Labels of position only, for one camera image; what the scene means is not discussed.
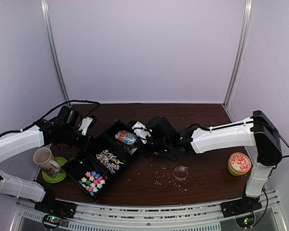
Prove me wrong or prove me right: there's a metal scoop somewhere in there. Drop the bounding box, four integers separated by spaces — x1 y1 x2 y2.
115 130 137 145

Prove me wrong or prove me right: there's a black three-compartment candy bin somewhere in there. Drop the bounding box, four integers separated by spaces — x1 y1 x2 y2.
63 120 139 203

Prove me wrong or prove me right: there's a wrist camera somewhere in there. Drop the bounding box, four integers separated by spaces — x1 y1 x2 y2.
128 120 151 144
78 115 98 136

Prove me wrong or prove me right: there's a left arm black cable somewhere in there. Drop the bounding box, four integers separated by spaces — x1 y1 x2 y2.
0 100 101 142

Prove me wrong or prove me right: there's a green tin orange patterned lid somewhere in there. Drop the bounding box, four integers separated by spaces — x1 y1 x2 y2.
228 152 252 177

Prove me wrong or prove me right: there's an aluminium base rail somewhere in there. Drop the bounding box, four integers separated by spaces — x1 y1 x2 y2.
8 190 289 231

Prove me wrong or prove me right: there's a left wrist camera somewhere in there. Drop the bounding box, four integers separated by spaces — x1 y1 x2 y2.
78 115 98 136

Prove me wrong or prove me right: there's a right aluminium frame post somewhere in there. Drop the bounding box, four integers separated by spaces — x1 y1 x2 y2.
223 0 254 110

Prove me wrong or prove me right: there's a left aluminium frame post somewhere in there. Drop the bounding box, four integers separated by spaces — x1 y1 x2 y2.
40 0 69 101

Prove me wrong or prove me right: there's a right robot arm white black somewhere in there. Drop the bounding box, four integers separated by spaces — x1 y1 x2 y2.
132 110 282 213

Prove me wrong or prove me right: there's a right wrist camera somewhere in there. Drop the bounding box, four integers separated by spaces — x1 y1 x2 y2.
128 120 151 144

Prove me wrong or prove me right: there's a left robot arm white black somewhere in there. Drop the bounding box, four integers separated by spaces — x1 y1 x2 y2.
0 106 97 214

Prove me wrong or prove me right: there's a clear plastic jar lid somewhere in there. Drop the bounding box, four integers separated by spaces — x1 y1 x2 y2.
173 166 189 180

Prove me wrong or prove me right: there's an aluminium frame post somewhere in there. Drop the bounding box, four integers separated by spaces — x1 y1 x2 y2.
40 0 69 101
223 0 254 110

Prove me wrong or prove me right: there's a green saucer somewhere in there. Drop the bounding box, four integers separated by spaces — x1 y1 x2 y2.
42 157 67 184

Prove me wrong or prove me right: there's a beige ceramic mug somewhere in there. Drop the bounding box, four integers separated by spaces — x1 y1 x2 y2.
33 147 61 178

